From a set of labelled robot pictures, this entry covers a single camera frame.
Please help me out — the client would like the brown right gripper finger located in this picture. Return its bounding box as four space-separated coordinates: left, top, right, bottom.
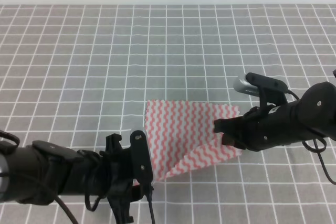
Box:
222 134 236 146

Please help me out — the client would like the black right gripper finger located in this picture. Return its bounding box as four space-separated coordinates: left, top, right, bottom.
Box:
214 118 245 133

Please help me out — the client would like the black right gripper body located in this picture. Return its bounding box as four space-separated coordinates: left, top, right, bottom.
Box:
234 105 273 152

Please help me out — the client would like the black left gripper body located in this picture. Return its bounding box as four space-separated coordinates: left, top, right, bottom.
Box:
100 134 147 223

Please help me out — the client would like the pink wavy striped towel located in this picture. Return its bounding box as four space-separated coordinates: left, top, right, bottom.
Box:
140 100 242 183

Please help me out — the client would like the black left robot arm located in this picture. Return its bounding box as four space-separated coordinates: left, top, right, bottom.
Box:
1 130 153 223

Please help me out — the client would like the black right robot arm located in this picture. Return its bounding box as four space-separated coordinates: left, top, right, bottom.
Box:
214 72 335 152

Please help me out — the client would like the grey grid tablecloth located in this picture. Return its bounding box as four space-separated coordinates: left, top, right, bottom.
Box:
1 4 335 223

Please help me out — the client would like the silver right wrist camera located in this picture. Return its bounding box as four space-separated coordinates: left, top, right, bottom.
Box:
233 72 288 108

